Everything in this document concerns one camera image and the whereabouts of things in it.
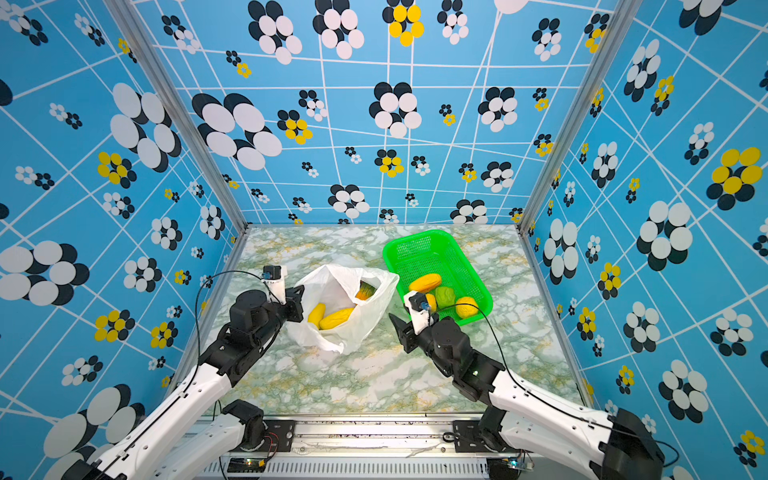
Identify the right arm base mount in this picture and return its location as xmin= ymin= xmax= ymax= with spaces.
xmin=449 ymin=420 xmax=522 ymax=456

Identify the left black camera cable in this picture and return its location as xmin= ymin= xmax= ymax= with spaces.
xmin=193 ymin=269 xmax=268 ymax=385

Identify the yellow mango fruit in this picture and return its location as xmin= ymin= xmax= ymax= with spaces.
xmin=308 ymin=303 xmax=326 ymax=330
xmin=320 ymin=307 xmax=355 ymax=330

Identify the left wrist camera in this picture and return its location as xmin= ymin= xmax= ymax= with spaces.
xmin=261 ymin=265 xmax=286 ymax=305

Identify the green orange papaya fruit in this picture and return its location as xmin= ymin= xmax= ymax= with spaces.
xmin=355 ymin=281 xmax=377 ymax=301

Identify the aluminium front rail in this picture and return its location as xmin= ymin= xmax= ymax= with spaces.
xmin=143 ymin=413 xmax=637 ymax=480

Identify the black camera cable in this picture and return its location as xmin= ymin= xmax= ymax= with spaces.
xmin=443 ymin=301 xmax=681 ymax=469
xmin=193 ymin=269 xmax=268 ymax=385

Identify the green plastic basket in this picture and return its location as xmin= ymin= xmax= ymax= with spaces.
xmin=382 ymin=229 xmax=494 ymax=326

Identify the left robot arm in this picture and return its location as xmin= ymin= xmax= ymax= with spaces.
xmin=63 ymin=281 xmax=305 ymax=479

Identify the right black camera cable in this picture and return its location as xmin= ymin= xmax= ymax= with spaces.
xmin=443 ymin=301 xmax=681 ymax=469

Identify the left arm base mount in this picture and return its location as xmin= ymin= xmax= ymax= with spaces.
xmin=221 ymin=399 xmax=296 ymax=453

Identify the white plastic bag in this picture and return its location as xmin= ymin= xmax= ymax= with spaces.
xmin=287 ymin=264 xmax=399 ymax=354

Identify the yellow lemon fruit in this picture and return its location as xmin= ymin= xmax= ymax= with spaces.
xmin=454 ymin=297 xmax=480 ymax=319

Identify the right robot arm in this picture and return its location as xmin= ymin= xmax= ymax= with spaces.
xmin=390 ymin=316 xmax=665 ymax=479

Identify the orange yellow papaya fruit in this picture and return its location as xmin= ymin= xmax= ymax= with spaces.
xmin=409 ymin=273 xmax=442 ymax=294

